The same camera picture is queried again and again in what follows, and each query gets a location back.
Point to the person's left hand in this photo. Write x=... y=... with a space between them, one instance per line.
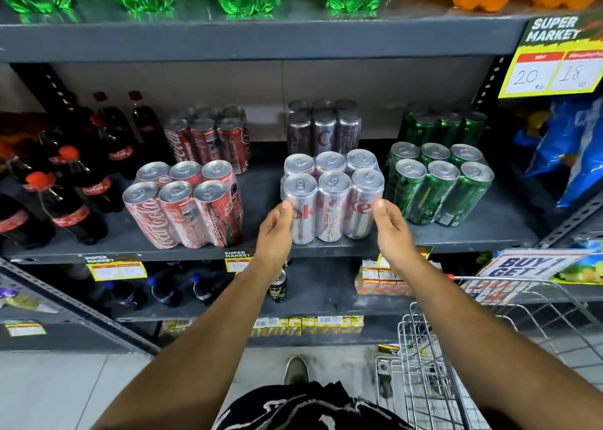
x=271 y=243

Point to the person's right hand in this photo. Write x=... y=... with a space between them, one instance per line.
x=394 y=241

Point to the person's left thumb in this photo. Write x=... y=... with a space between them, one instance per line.
x=288 y=213

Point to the person's right thumb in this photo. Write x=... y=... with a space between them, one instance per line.
x=379 y=213

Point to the silver soda can six-pack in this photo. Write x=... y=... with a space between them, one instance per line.
x=332 y=199
x=324 y=130

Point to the person's left forearm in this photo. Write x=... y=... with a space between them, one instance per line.
x=198 y=349

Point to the person's right forearm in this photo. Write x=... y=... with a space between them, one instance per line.
x=485 y=349

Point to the green soda can six-pack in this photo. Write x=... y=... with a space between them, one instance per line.
x=438 y=185
x=445 y=126

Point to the orange juice carton pack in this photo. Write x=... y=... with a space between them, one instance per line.
x=377 y=281

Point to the small yellow shelf price label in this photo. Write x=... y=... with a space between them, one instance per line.
x=237 y=261

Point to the dark green drink can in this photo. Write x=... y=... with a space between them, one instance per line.
x=278 y=288

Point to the red cola can six-pack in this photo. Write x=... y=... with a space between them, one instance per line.
x=207 y=138
x=186 y=208

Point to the blue-capped dark bottle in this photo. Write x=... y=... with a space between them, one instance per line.
x=202 y=288
x=120 y=293
x=162 y=291

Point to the row of small yellow boxes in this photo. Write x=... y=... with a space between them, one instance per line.
x=320 y=324

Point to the white and red offer sign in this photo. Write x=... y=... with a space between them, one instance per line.
x=527 y=267

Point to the person's grey shoe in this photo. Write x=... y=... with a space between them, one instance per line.
x=297 y=371

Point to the grey metal shelf unit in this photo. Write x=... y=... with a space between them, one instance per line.
x=264 y=39

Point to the wide yellow shelf price label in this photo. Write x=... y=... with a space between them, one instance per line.
x=115 y=267

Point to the blue snack bag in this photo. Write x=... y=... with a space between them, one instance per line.
x=586 y=170
x=560 y=133

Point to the person's black patterned shorts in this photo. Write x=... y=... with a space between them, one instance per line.
x=301 y=411

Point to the green snack packet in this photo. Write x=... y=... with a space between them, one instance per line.
x=582 y=267

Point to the group of dark cola bottles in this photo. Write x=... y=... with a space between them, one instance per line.
x=70 y=185

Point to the large yellow price sign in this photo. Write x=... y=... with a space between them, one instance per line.
x=551 y=62

